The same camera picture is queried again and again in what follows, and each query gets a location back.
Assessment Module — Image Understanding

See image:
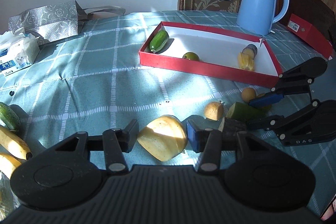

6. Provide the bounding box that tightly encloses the yellow banana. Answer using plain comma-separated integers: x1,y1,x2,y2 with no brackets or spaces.
0,126,33,160
0,153,22,179

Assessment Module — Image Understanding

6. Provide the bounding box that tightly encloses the red cardboard box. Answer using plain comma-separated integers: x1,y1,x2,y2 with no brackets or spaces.
286,14,333,60

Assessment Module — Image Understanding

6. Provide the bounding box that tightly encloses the teal checked bedspread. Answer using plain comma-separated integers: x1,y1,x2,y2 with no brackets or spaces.
1,11,335,215

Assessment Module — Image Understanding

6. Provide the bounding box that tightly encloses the dark wooden headboard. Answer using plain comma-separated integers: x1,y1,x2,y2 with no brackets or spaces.
280,0,335,42

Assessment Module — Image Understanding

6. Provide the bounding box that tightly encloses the green cucumber at edge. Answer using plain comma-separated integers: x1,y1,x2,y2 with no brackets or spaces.
0,102,21,132

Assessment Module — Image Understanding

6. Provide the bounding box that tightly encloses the purple sweet potato slice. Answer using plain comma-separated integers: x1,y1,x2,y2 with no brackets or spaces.
242,44,258,60

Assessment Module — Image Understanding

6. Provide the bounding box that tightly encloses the yellow cut fruit piece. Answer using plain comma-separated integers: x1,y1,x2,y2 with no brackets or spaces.
137,115,188,162

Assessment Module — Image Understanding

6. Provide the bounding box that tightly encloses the red shallow cardboard tray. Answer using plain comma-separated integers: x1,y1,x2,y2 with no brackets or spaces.
138,22,282,88

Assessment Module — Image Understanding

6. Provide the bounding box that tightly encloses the round brown longan fruit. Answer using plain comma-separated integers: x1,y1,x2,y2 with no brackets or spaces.
241,88,257,103

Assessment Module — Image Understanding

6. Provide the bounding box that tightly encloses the dark cut sugarcane piece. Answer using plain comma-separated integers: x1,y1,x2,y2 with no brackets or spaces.
218,117,247,141

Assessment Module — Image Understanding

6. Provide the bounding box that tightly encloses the green tomato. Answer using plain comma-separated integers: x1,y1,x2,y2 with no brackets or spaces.
182,52,200,61

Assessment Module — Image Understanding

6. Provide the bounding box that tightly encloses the light blue electric kettle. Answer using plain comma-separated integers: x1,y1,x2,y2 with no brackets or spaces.
236,0,289,36

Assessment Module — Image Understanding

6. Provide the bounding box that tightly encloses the white tissue pack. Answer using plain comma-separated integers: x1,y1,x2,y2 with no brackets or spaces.
1,27,40,77

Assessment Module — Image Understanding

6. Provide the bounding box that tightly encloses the silver patterned gift bag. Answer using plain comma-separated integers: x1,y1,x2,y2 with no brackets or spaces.
8,1,126,46

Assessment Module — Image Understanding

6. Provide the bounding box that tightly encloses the brown halved kiwi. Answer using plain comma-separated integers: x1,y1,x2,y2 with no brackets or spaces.
204,101,224,121

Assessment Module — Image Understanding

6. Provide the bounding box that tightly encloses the dark green cucumber half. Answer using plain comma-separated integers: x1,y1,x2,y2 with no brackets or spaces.
226,102,266,122

